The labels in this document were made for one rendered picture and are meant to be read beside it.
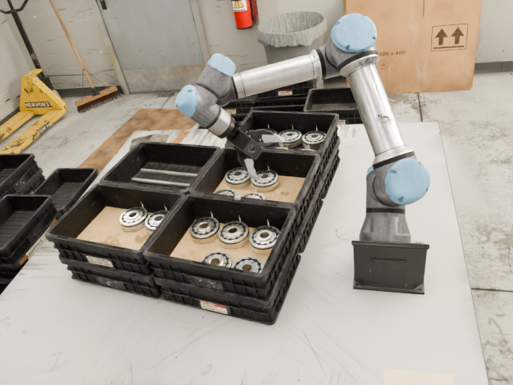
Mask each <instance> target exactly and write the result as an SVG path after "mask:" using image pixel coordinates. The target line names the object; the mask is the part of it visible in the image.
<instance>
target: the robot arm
mask: <svg viewBox="0 0 513 385"><path fill-rule="evenodd" d="M376 36H377V30H376V26H375V25H374V23H373V22H372V20H371V19H369V18H368V17H367V16H364V15H361V14H348V15H345V16H343V17H342V18H341V19H339V20H338V22H337V23H336V24H335V25H334V27H333V28H332V31H331V35H330V37H329V39H328V42H327V43H326V44H325V45H324V46H322V47H319V48H317V49H313V50H312V51H311V52H310V54H307V55H304V56H301V57H296V58H292V59H290V60H284V61H281V62H278V63H273V64H270V65H266V66H262V67H258V68H255V69H251V70H247V71H243V72H240V73H235V74H234V71H235V70H236V66H235V64H234V63H233V62H232V61H231V60H230V59H229V58H227V57H226V56H224V55H222V54H219V53H215V54H214V55H213V56H212V57H211V59H210V60H209V61H208V62H207V65H206V67H205V68H204V70H203V72H202V74H201V75H200V77H199V78H198V81H197V82H196V84H195V85H194V86H191V85H187V86H185V87H183V88H182V90H181V92H179V94H178V95H177V97H176V101H175V105H176V107H177V108H178V110H180V111H181V112H182V113H183V114H184V115H186V117H188V118H191V119H192V120H193V121H195V122H196V123H197V124H199V125H201V126H202V127H203V128H205V129H206V130H207V131H206V132H207V133H208V134H209V133H210V132H211V133H212V134H213V135H215V136H217V137H219V138H220V139H223V138H226V139H227V140H226V142H227V143H228V144H229V145H231V146H232V147H233V148H234V149H236V150H237V154H238V155H237V159H238V161H239V163H240V165H241V166H242V167H243V168H244V169H245V170H246V171H247V173H248V174H249V175H250V176H251V177H252V178H253V179H255V180H256V181H258V176H257V174H256V170H255V169H254V168H253V160H252V159H254V160H257V158H258V157H259V156H260V155H261V153H262V152H263V150H264V148H263V146H261V145H260V144H259V142H260V139H261V141H262V142H263V143H265V144H266V143H269V142H271V141H273V142H275V143H276V142H280V143H284V142H286V140H285V139H284V138H283V137H281V136H279V135H277V134H274V133H271V132H269V131H266V130H263V129H256V130H255V131H254V130H251V131H250V130H249V129H247V128H245V127H244V126H243V125H241V124H238V125H237V127H234V125H235V119H234V118H233V117H231V115H230V114H229V113H228V112H226V111H225V110H224V109H223V108H221V107H223V106H226V105H227V104H228V103H229V101H232V100H235V99H241V98H243V97H247V96H250V95H255V94H258V93H261V92H266V91H270V90H273V89H278V88H281V87H284V86H289V85H292V84H296V83H300V82H304V81H307V80H310V79H317V80H319V81H320V80H323V79H328V78H331V77H335V76H340V75H342V76H345V77H347V80H348V83H349V84H350V88H351V91H352V93H353V97H354V99H355V102H356V104H357V108H358V110H359V113H360V116H361V118H362V121H363V125H364V127H365V129H366V133H367V136H368V138H369V142H370V144H371V147H372V149H373V153H374V155H375V159H374V161H373V164H372V166H370V167H369V168H368V170H367V175H366V217H365V219H364V222H363V225H362V228H361V230H360V235H359V239H360V240H361V241H380V242H395V243H411V234H410V231H409V228H408V224H407V222H406V218H405V205H410V204H412V203H414V202H417V201H418V200H420V199H421V198H423V197H424V196H425V194H426V193H427V191H428V189H429V186H430V183H431V178H430V174H429V171H428V169H427V167H426V166H425V165H424V164H423V163H422V162H420V161H419V160H417V157H416V156H415V152H414V150H412V149H411V148H409V147H406V145H405V142H404V140H403V137H402V134H401V132H400V129H399V126H398V123H397V121H396V118H395V115H394V112H393V110H392V106H391V104H390V101H389V98H388V96H387V93H386V90H385V87H384V85H383V83H382V79H381V76H380V75H379V71H378V68H377V66H376V65H377V63H378V61H379V54H378V51H377V49H376V45H375V42H376ZM239 126H240V127H239ZM228 141H229V142H228ZM247 156H249V157H247ZM251 158H252V159H251Z"/></svg>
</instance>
